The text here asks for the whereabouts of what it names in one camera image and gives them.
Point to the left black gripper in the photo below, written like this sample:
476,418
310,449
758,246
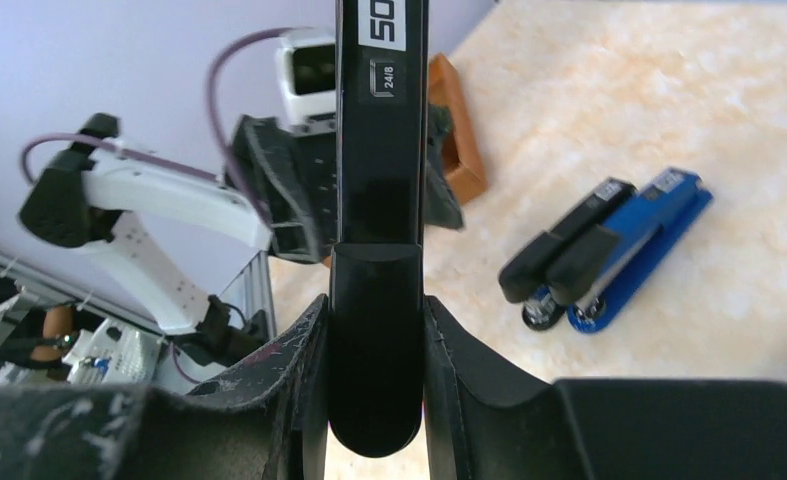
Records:
293,173

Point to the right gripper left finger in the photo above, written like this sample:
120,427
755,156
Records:
263,418

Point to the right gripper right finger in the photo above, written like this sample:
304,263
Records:
488,419

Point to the black stapler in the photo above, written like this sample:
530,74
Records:
376,285
523,278

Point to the blue stapler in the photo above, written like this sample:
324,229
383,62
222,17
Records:
599,273

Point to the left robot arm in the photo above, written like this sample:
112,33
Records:
91,198

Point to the orange wooden divided tray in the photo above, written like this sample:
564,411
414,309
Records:
460,156

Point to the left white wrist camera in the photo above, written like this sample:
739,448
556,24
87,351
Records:
305,64

